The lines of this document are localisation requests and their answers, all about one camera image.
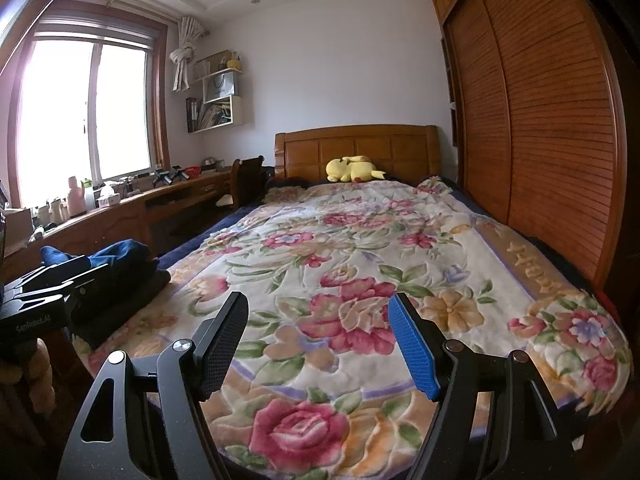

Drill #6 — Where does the floral plush blanket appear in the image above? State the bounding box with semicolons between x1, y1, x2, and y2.
85;175;633;480

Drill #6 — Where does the pink thermos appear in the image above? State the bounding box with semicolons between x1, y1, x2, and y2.
67;176;86;217

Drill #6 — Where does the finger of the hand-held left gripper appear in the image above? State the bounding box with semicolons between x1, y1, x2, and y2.
20;280;103;311
7;255;88;293

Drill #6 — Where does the person's left hand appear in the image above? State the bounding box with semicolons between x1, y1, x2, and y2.
0;340;53;401

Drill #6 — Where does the tied cream curtain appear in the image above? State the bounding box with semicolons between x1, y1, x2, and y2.
169;16;203;93

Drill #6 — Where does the wooden slatted wardrobe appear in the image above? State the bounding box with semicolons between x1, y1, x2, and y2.
431;0;628;286

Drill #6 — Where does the wood-framed window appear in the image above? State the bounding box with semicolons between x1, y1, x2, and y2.
0;5;173;211

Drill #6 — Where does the yellow plush toy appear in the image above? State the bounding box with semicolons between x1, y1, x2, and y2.
326;156;387;183

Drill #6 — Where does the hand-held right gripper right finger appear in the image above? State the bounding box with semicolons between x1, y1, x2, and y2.
387;292;576;480

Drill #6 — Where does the white paper bag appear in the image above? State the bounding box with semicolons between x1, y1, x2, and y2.
207;71;236;101

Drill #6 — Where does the row of books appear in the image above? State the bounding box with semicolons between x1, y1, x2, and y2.
187;97;233;131

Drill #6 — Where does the black device on desk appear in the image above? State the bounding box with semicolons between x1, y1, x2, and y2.
152;165;190;187

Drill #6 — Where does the navy blue suit jacket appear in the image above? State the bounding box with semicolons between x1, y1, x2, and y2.
40;240;161;281

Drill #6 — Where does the wooden chair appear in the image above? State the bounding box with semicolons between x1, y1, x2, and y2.
231;156;266;211

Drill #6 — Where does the long wooden desk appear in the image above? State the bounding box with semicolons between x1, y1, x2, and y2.
0;167;236;281

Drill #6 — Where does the pile of black clothes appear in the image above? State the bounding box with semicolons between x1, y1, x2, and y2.
65;265;173;351

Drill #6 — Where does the white wall shelf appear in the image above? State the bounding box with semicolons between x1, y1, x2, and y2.
186;50;248;134

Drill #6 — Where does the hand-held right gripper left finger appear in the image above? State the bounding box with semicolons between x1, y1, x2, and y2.
57;291;249;480

